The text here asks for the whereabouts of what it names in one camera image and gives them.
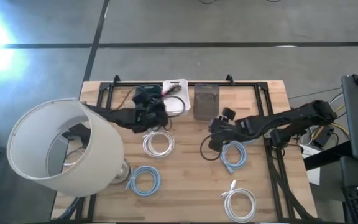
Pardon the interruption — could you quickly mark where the teal plastic bin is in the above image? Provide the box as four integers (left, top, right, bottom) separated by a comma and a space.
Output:
135, 83, 163, 103

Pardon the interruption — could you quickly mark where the light blue cable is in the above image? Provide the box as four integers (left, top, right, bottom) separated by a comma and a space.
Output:
124, 165, 162, 197
219, 140, 248, 174

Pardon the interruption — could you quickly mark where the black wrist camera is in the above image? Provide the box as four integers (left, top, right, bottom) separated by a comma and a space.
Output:
134, 105, 150, 125
221, 107, 237, 121

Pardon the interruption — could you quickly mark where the white plastic bin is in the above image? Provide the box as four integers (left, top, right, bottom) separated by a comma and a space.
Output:
162, 78, 191, 116

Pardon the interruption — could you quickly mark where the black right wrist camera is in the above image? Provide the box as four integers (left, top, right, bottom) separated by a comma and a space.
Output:
221, 107, 237, 121

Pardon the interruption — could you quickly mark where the white cable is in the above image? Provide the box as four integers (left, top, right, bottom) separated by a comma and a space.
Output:
142, 129, 176, 159
219, 179, 257, 223

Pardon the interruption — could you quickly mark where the black metal table frame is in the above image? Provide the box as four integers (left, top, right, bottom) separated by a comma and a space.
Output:
53, 74, 316, 223

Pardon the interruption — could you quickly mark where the grey plastic bin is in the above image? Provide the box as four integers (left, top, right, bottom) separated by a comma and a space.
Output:
193, 83, 220, 121

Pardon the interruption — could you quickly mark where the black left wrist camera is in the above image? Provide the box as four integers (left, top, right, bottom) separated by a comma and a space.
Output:
134, 105, 150, 125

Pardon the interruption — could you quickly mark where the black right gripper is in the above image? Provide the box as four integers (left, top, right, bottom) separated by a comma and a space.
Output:
208, 118, 245, 153

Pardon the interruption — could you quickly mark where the yellow cable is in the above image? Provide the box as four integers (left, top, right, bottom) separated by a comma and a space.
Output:
330, 104, 351, 138

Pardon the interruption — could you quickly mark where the black cable with red strap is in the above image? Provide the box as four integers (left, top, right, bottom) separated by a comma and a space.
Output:
163, 83, 186, 118

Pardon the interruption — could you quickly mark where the white lamp shade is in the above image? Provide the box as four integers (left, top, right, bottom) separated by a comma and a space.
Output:
6, 98, 131, 197

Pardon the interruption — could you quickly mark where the thin black cable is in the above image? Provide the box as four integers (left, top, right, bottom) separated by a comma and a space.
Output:
200, 133, 229, 162

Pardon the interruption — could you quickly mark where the black power box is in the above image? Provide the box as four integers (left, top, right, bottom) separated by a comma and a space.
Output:
311, 126, 334, 149

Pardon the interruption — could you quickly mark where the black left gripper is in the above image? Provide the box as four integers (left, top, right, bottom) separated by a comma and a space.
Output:
132, 90, 170, 131

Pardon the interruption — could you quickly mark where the white paper sheet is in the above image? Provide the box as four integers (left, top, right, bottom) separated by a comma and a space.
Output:
301, 144, 322, 187

